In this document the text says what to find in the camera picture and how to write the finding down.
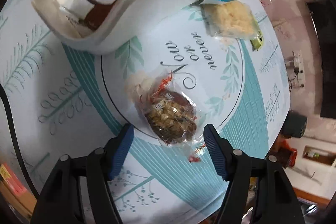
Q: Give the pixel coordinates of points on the red dark vase bag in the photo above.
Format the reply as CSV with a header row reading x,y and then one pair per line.
x,y
285,154

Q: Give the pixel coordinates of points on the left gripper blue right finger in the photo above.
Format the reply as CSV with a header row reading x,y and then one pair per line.
x,y
219,150

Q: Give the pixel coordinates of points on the white wall power strip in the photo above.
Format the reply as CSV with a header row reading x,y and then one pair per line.
x,y
298,81

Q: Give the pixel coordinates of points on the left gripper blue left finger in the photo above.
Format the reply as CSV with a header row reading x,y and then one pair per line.
x,y
117,149

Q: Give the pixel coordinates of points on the green pineapple cake packet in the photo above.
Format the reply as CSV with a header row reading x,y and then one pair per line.
x,y
258,41

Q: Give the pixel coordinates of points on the black curved television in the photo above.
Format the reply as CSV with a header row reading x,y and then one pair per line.
x,y
322,14

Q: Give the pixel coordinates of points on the patterned white teal tablecloth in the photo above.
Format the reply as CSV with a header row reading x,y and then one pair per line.
x,y
70,102

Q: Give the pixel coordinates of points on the dark green air fryer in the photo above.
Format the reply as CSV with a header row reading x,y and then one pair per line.
x,y
294,125

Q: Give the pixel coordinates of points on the white plastic storage bin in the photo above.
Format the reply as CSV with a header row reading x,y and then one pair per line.
x,y
118,8

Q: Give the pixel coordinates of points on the pale crumbly cake packet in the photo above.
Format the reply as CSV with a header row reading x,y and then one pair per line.
x,y
233,20

